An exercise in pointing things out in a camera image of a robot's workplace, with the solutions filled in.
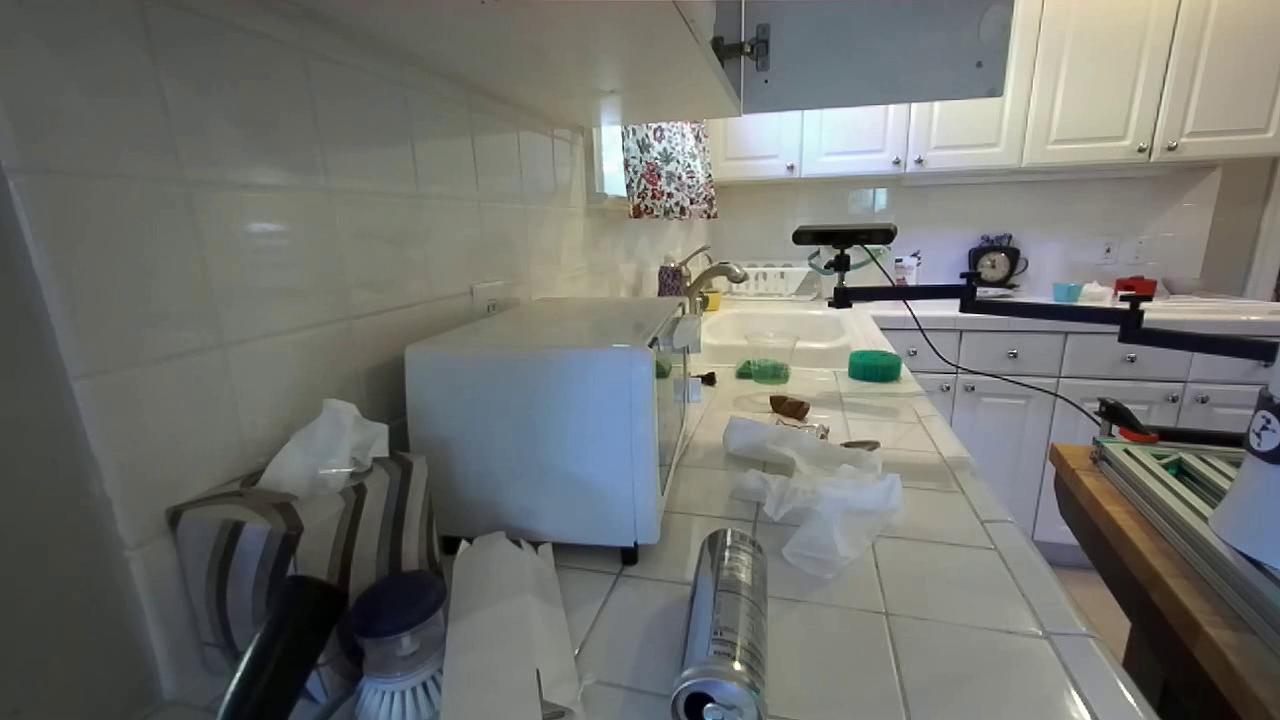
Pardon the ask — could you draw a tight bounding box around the chrome kitchen faucet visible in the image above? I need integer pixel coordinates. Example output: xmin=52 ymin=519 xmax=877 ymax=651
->
xmin=655 ymin=247 xmax=748 ymax=306

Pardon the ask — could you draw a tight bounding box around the white crumpled tissue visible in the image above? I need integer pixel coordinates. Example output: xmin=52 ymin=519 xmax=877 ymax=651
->
xmin=261 ymin=399 xmax=386 ymax=497

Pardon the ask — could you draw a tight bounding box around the red small object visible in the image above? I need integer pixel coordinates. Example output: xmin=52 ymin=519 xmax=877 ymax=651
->
xmin=1113 ymin=275 xmax=1161 ymax=301

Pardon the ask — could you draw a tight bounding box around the crumpled clear plastic bag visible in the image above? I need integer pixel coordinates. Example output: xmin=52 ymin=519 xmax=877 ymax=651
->
xmin=718 ymin=417 xmax=904 ymax=581

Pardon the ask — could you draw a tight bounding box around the dish brush with dark cap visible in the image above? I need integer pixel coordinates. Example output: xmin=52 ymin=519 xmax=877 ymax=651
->
xmin=338 ymin=572 xmax=446 ymax=720

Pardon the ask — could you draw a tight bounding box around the white robot base with label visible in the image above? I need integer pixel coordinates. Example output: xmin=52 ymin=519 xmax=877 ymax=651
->
xmin=1213 ymin=387 xmax=1280 ymax=572

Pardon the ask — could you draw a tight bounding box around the black camera on boom arm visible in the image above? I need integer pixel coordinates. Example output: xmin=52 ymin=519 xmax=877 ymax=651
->
xmin=790 ymin=223 xmax=895 ymax=275

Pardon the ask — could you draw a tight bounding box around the white paper bag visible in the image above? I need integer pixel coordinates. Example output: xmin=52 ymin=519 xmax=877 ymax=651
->
xmin=439 ymin=531 xmax=585 ymax=720

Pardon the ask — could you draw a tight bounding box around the white microwave oven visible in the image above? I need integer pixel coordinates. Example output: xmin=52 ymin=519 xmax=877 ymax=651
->
xmin=405 ymin=301 xmax=688 ymax=555

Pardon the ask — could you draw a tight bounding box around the brown small item on counter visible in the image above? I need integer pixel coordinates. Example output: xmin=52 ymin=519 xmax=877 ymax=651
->
xmin=768 ymin=396 xmax=807 ymax=420

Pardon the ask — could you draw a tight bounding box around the wooden table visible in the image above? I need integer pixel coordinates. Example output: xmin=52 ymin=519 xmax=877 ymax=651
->
xmin=1048 ymin=442 xmax=1280 ymax=720

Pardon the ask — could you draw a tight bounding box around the green framed tray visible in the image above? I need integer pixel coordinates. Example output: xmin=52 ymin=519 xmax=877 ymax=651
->
xmin=1090 ymin=434 xmax=1280 ymax=633

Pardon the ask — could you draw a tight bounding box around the black cabinet hinge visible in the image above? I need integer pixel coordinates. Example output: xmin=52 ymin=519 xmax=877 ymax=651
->
xmin=710 ymin=24 xmax=772 ymax=73

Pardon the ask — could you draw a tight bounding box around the silver metal can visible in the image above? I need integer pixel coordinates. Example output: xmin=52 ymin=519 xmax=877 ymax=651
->
xmin=673 ymin=526 xmax=768 ymax=720

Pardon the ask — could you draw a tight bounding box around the black alarm clock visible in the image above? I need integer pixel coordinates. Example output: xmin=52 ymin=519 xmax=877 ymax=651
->
xmin=969 ymin=234 xmax=1027 ymax=289

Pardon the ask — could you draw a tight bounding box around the green scrub pad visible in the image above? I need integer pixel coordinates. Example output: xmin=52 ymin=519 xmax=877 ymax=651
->
xmin=735 ymin=359 xmax=790 ymax=383

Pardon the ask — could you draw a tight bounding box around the blue small cup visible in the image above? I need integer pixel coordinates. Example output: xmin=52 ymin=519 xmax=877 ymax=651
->
xmin=1051 ymin=282 xmax=1085 ymax=304

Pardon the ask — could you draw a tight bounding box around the white cabinet door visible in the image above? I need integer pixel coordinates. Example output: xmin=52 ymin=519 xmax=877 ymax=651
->
xmin=731 ymin=0 xmax=1017 ymax=113

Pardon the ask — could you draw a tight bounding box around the floral curtain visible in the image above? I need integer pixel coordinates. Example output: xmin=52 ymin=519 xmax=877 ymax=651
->
xmin=619 ymin=118 xmax=715 ymax=219

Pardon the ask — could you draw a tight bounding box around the black cable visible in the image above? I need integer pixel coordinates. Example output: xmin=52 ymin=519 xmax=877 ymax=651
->
xmin=855 ymin=243 xmax=1117 ymax=434

